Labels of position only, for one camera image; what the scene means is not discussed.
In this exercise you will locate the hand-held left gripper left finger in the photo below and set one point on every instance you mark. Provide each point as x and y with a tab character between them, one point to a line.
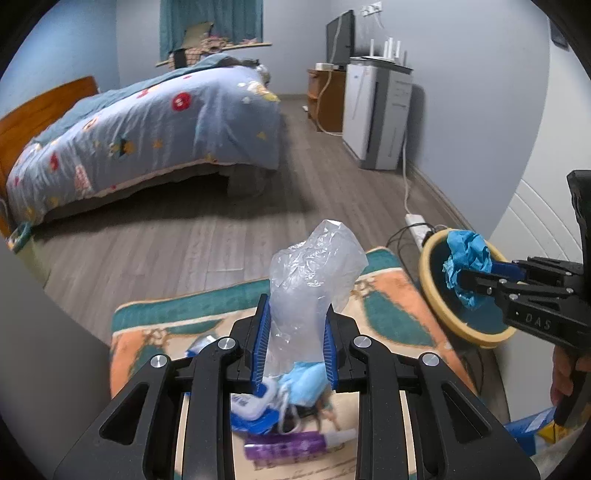
258	350

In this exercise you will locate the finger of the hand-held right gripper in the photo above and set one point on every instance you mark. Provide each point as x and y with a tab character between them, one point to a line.
482	280
508	268

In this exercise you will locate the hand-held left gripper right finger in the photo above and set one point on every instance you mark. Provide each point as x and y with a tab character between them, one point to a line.
330	355

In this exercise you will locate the blue paper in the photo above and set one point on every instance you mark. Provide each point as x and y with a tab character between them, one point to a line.
471	258

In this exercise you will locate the yellow teal trash bin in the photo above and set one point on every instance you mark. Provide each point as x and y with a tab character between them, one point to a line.
485	318

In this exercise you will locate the clear plastic bag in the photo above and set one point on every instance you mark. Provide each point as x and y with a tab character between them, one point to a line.
314	277

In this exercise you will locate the person's right hand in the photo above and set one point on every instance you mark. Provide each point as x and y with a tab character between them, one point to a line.
562	378

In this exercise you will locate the blue face mask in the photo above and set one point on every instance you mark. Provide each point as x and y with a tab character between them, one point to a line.
304	381

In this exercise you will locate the white panelled door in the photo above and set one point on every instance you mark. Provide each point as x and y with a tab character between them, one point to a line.
535	221

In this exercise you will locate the small blue packet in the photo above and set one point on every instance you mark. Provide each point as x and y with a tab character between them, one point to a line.
203	345

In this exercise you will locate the blue white packet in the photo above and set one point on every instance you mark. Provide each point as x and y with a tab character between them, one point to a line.
251	406

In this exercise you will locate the teal orange patterned rug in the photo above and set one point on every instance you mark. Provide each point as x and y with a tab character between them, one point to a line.
383	314

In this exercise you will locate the white power strip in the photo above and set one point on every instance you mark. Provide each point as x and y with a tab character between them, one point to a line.
418	228

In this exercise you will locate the purple tube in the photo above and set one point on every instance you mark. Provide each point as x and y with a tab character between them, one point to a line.
286	447

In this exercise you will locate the blue box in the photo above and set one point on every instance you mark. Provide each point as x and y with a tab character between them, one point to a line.
531	424

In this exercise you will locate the white air purifier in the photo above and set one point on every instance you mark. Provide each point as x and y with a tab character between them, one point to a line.
376	115

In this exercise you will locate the wooden cabinet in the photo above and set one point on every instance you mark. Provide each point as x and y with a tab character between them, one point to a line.
330	101

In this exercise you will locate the blue patterned quilt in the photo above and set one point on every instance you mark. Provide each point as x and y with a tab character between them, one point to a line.
161	129

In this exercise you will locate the white router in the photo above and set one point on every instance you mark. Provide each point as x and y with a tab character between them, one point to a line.
383	54

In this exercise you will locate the white set-top box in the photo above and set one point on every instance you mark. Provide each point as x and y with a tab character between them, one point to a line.
328	66

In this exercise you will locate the black television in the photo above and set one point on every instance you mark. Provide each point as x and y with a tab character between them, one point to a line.
340	39

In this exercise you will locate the pile of clothes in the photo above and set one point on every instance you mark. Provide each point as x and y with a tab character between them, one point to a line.
207	46

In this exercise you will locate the wooden bed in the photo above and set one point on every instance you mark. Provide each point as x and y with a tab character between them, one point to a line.
37	106

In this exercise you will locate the teal curtain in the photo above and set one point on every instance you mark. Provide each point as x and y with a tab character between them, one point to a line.
207	23

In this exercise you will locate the dark wall picture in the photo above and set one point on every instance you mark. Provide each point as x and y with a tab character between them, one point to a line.
558	33

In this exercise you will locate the white wall socket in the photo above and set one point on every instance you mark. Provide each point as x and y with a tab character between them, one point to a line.
371	8

